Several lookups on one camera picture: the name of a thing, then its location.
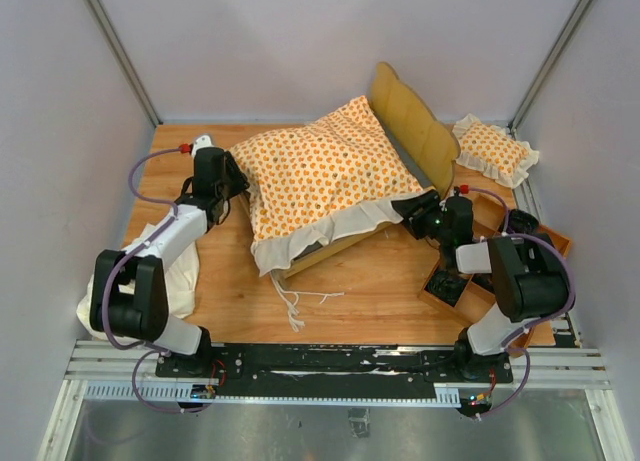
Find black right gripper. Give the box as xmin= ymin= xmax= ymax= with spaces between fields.
xmin=389 ymin=189 xmax=449 ymax=244

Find duck print bed cover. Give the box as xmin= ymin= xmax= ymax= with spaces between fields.
xmin=230 ymin=96 xmax=427 ymax=276

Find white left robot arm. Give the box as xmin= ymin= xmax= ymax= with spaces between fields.
xmin=89 ymin=135 xmax=249 ymax=377

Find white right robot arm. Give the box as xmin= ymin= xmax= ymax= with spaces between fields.
xmin=393 ymin=186 xmax=575 ymax=381

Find wooden compartment organizer box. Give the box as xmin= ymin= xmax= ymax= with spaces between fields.
xmin=419 ymin=187 xmax=573 ymax=327

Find dark rolled sock lower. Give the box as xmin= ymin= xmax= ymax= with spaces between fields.
xmin=425 ymin=270 xmax=468 ymax=307

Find dark rolled sock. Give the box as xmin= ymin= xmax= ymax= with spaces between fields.
xmin=506 ymin=209 xmax=540 ymax=235
xmin=425 ymin=270 xmax=468 ymax=307

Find dark rolled sock upper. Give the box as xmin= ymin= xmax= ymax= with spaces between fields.
xmin=506 ymin=209 xmax=540 ymax=235

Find duck print small pillow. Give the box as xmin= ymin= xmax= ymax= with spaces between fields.
xmin=452 ymin=114 xmax=539 ymax=189

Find cream cloth pile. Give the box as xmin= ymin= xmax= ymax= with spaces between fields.
xmin=76 ymin=243 xmax=200 ymax=339

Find wooden pet bed frame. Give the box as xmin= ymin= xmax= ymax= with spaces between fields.
xmin=290 ymin=62 xmax=460 ymax=268

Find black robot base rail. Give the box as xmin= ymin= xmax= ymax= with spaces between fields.
xmin=70 ymin=341 xmax=611 ymax=407

